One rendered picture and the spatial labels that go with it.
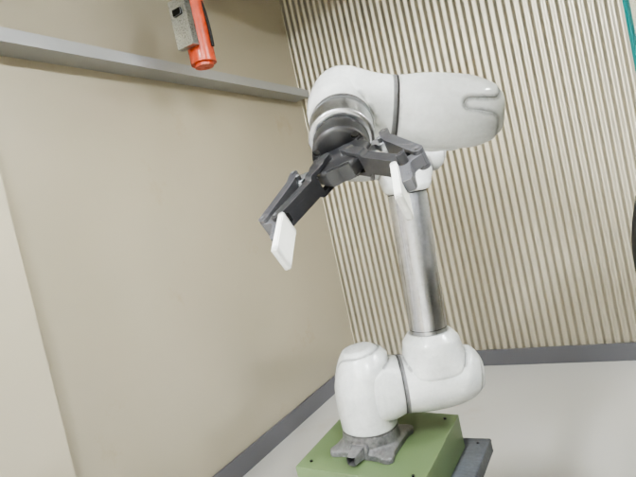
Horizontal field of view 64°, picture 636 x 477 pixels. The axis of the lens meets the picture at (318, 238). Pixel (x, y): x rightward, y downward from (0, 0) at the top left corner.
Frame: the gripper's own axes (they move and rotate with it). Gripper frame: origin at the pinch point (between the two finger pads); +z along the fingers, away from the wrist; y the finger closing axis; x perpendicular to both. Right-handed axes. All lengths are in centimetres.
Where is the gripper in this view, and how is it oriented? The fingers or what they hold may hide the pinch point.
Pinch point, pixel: (340, 228)
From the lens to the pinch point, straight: 50.8
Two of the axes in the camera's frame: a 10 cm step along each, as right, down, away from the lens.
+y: -8.8, 3.7, 3.1
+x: -4.8, -7.2, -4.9
